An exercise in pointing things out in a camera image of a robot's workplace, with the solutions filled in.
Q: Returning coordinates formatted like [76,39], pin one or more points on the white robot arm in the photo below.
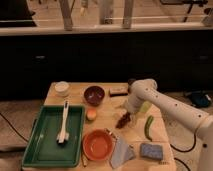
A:
[195,120]

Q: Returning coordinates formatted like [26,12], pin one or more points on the orange bowl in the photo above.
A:
[98,145]

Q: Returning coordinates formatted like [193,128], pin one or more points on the blue sponge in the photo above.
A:
[151,151]

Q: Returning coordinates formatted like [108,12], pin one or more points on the grey folded cloth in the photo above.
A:
[122,153]

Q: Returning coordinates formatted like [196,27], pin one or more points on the brown rectangular block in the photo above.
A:
[119,91]

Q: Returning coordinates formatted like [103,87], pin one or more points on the white spatula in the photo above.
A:
[63,135]

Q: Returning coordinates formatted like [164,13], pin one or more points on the light green cup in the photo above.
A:
[145,106]

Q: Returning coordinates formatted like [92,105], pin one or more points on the small white cup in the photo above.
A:
[62,88]

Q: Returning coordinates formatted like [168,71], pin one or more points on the peach fruit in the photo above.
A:
[91,114]

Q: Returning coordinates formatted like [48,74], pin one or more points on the green plastic tray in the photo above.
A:
[43,151]

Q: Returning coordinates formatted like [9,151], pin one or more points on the dark purple bowl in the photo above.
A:
[94,95]

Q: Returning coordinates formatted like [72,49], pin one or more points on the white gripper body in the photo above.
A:
[133,109]

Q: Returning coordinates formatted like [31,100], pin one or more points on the dark red grape bunch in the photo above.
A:
[123,121]

